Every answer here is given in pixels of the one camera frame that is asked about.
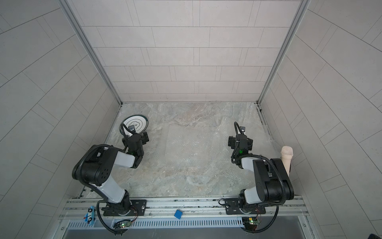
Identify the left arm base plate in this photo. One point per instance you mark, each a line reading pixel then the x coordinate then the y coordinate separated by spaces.
pixel 133 208

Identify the blue square tag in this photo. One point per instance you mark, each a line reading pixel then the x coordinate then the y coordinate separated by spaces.
pixel 178 214

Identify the beige foam microphone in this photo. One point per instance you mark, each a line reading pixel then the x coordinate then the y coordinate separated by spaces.
pixel 286 157

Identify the circuit board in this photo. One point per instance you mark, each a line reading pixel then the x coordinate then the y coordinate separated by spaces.
pixel 123 224
pixel 250 224

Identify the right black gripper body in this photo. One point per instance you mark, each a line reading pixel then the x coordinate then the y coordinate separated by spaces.
pixel 233 139

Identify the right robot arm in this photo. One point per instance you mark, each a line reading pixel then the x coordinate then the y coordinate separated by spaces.
pixel 272 183

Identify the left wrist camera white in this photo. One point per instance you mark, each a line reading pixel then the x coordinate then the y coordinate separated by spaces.
pixel 131 128

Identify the left circuit board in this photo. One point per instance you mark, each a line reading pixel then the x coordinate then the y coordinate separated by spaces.
pixel 123 224

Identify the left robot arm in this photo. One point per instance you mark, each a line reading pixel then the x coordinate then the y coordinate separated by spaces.
pixel 94 168

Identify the white plate concentric rings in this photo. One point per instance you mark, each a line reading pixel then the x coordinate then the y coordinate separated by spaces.
pixel 135 122

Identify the blue connector clip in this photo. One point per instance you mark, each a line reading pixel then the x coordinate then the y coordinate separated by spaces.
pixel 89 218

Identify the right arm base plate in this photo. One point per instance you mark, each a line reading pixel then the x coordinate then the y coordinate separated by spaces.
pixel 235 206

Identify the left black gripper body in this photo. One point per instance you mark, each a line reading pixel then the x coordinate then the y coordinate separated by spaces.
pixel 144 139

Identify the right circuit board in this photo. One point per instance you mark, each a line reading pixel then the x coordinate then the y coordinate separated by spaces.
pixel 250 224

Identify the bubble wrap sheet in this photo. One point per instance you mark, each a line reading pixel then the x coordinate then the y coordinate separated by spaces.
pixel 190 161

